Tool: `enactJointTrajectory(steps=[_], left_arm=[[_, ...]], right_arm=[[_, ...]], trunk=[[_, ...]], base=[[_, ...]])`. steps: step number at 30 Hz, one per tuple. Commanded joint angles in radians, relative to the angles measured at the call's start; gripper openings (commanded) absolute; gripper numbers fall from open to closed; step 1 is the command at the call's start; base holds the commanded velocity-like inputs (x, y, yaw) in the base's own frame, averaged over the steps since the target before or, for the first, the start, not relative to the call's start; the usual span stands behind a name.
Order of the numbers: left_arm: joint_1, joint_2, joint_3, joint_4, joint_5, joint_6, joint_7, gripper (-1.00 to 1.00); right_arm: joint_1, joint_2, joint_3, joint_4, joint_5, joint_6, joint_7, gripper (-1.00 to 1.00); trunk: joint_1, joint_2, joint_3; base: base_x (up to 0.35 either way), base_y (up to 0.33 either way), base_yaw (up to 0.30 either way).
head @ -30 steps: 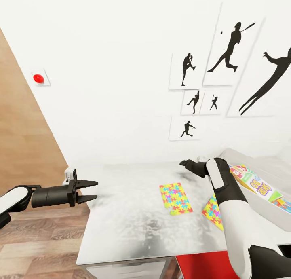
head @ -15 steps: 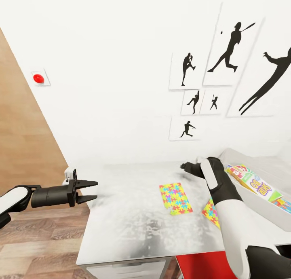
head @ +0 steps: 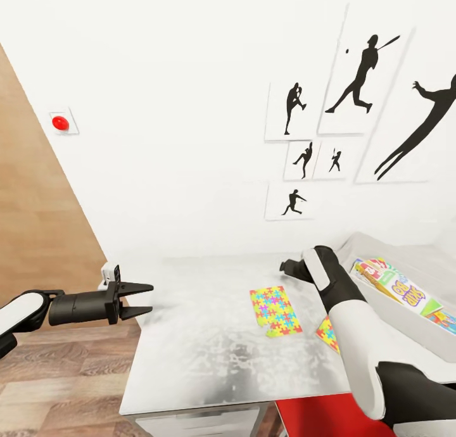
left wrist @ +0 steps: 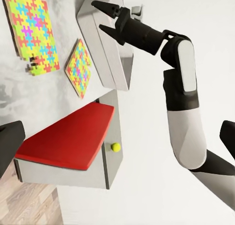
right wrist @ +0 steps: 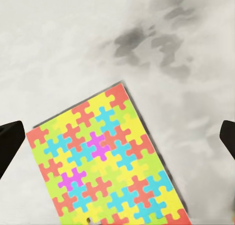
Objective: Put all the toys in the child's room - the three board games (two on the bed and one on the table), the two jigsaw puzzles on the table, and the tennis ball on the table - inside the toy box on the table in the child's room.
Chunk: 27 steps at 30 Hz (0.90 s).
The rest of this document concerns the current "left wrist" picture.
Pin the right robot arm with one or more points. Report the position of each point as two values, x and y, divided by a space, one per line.
186 134

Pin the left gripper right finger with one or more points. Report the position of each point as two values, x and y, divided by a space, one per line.
227 136

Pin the jigsaw puzzle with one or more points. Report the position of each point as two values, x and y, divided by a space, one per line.
33 34
77 69

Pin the toy box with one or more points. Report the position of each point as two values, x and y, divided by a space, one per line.
114 62

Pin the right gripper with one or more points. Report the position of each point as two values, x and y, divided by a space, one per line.
127 30

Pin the tennis ball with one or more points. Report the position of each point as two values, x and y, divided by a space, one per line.
115 147

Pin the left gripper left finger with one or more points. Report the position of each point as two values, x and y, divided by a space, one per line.
12 135

